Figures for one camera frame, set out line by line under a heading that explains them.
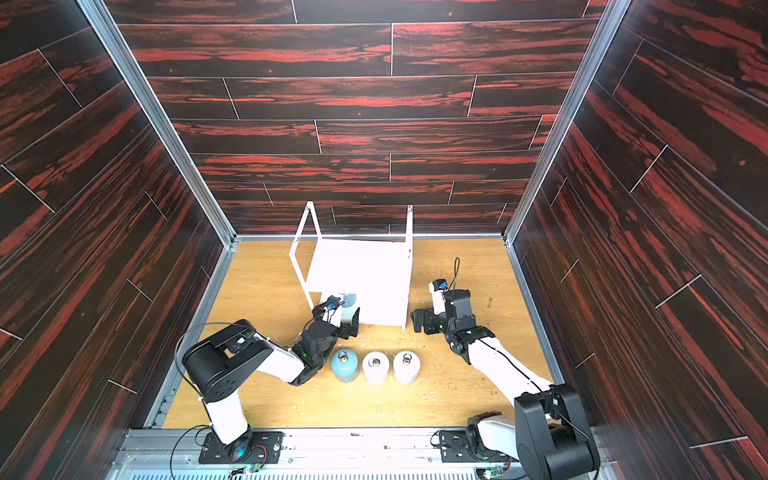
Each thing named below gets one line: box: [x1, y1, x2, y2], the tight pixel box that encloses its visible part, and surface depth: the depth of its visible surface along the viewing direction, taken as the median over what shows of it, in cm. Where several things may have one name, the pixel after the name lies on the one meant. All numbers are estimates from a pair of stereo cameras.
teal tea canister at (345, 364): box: [331, 348, 359, 383], surface depth 82 cm
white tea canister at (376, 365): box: [362, 351, 390, 385], surface depth 82 cm
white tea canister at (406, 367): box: [393, 350, 421, 385], surface depth 82 cm
